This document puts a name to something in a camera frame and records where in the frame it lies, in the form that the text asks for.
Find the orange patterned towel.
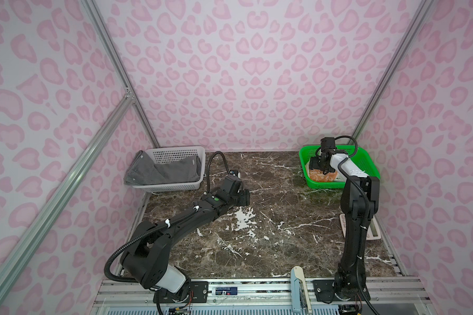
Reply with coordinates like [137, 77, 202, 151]
[305, 157, 338, 182]

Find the grey towel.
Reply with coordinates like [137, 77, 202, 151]
[124, 150, 202, 186]

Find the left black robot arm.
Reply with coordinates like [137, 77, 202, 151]
[105, 175, 250, 302]

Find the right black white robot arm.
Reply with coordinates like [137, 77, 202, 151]
[311, 135, 380, 304]

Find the green plastic basket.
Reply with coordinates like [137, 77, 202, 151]
[298, 144, 381, 190]

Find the pink white calculator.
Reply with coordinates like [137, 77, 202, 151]
[339, 214, 382, 241]

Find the blue label sticker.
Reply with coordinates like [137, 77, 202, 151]
[213, 287, 238, 296]

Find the white plastic basket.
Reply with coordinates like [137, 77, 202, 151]
[132, 146, 206, 193]

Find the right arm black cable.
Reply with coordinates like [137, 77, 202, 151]
[315, 134, 381, 315]

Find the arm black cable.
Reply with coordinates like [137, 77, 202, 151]
[103, 151, 231, 283]
[315, 134, 381, 315]

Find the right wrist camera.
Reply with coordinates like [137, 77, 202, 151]
[320, 137, 337, 156]

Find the beige clamp handle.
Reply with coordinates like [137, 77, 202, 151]
[290, 266, 313, 314]

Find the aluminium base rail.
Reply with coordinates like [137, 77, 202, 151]
[90, 276, 436, 314]

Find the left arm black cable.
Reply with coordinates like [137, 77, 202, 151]
[103, 151, 231, 283]

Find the right corner aluminium post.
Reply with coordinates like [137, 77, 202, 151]
[352, 0, 437, 142]

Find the corner aluminium post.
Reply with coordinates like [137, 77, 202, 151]
[81, 0, 161, 148]
[352, 0, 437, 142]

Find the left corner aluminium post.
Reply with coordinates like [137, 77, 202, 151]
[81, 0, 161, 148]

